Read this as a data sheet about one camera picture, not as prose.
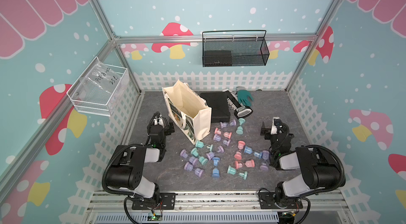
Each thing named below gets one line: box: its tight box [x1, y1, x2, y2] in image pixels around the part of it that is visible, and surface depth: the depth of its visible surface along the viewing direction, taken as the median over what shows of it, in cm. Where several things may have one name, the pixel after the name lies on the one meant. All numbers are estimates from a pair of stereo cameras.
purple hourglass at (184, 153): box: [179, 148, 189, 159], surface depth 89 cm
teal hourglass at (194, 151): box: [190, 147, 199, 157], surface depth 89 cm
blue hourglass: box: [211, 156, 221, 179], surface depth 84 cm
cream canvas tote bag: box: [161, 79, 212, 145], surface depth 91 cm
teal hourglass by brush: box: [235, 117, 246, 135], surface depth 101 cm
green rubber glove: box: [236, 89, 254, 107], surface depth 118 cm
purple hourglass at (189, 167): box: [183, 161, 205, 179], surface depth 84 cm
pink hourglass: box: [234, 159, 256, 170], surface depth 85 cm
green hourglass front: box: [226, 164, 248, 181], surface depth 82 cm
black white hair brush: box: [222, 88, 254, 119], surface depth 111 cm
